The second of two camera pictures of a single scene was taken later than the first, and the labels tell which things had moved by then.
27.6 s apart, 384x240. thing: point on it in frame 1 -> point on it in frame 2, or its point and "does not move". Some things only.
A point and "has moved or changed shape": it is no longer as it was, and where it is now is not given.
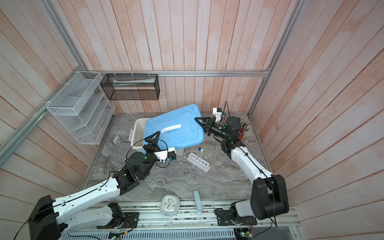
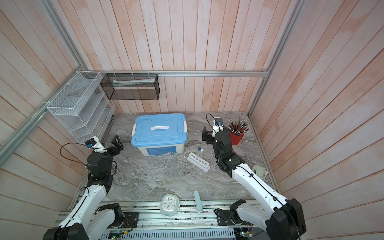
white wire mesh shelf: x=82 y=105 does not move
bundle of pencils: x=243 y=125 does not move
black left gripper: x=154 y=141 -> x=119 y=145
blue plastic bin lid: x=178 y=127 has moved or changed shape
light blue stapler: x=198 y=203 does not move
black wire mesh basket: x=131 y=86 does not move
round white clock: x=169 y=205 does not move
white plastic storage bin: x=137 y=135 has moved or changed shape
